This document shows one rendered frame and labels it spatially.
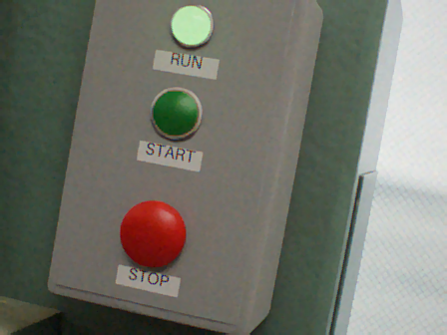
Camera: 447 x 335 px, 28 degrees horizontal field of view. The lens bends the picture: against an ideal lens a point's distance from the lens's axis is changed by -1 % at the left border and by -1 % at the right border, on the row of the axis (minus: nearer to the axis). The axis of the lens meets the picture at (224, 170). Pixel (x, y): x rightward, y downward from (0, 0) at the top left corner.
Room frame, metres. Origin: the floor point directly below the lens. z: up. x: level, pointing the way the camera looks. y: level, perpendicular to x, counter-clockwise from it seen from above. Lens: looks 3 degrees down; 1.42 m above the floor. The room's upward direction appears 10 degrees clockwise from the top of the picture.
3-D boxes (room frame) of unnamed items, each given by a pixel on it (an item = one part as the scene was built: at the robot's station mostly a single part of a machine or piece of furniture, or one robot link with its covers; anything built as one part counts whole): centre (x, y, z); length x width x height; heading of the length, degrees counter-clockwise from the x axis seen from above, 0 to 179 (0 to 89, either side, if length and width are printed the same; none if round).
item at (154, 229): (0.41, 0.03, 1.36); 0.03 x 0.01 x 0.03; 78
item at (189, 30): (0.41, 0.03, 1.46); 0.02 x 0.01 x 0.02; 78
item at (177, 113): (0.41, 0.03, 1.42); 0.02 x 0.01 x 0.02; 78
